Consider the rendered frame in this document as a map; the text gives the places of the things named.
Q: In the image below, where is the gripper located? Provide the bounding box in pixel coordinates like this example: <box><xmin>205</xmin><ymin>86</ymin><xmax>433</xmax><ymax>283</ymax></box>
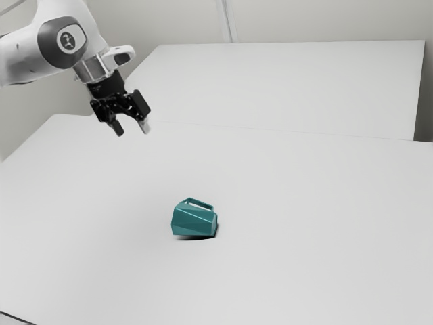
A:
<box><xmin>85</xmin><ymin>71</ymin><xmax>153</xmax><ymax>137</ymax></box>

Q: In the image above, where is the teal faceted mug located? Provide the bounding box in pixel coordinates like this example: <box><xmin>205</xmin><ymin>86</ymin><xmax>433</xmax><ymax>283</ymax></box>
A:
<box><xmin>170</xmin><ymin>198</ymin><xmax>220</xmax><ymax>238</ymax></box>

